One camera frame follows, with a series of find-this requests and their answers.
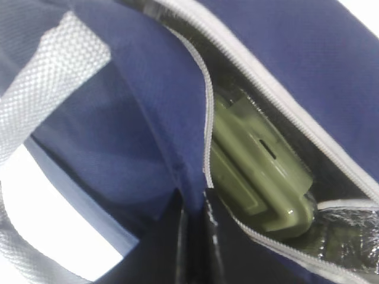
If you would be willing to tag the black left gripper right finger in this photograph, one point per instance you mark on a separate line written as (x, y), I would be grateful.
(234, 257)

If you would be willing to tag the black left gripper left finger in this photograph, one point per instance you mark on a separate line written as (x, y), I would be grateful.
(161, 256)

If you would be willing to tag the glass container with green lid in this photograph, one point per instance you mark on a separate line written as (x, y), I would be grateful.
(258, 176)

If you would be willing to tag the navy blue lunch bag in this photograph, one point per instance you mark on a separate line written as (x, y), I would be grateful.
(114, 100)

